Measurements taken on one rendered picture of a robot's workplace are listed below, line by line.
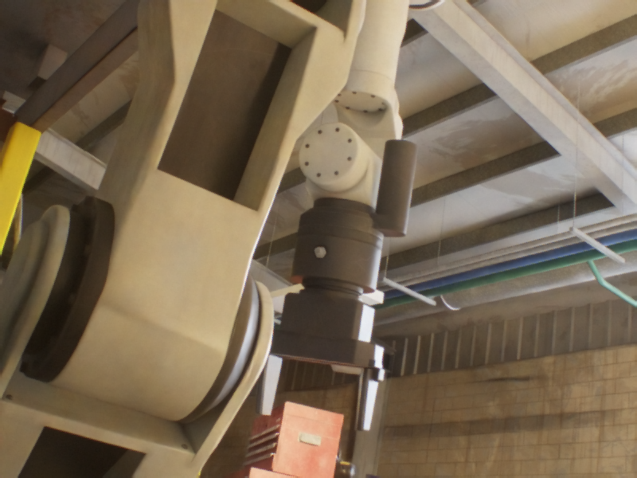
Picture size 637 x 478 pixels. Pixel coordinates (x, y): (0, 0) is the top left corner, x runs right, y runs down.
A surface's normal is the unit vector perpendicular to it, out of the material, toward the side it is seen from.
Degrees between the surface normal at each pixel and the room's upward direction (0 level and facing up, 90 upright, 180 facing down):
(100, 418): 35
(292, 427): 90
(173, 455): 125
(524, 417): 90
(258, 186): 90
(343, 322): 101
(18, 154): 90
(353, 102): 168
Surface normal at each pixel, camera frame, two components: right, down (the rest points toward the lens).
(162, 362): 0.29, 0.42
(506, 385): -0.77, -0.36
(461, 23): 0.61, -0.21
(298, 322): -0.39, -0.23
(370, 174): 0.91, 0.07
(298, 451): 0.31, -0.32
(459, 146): -0.29, 0.84
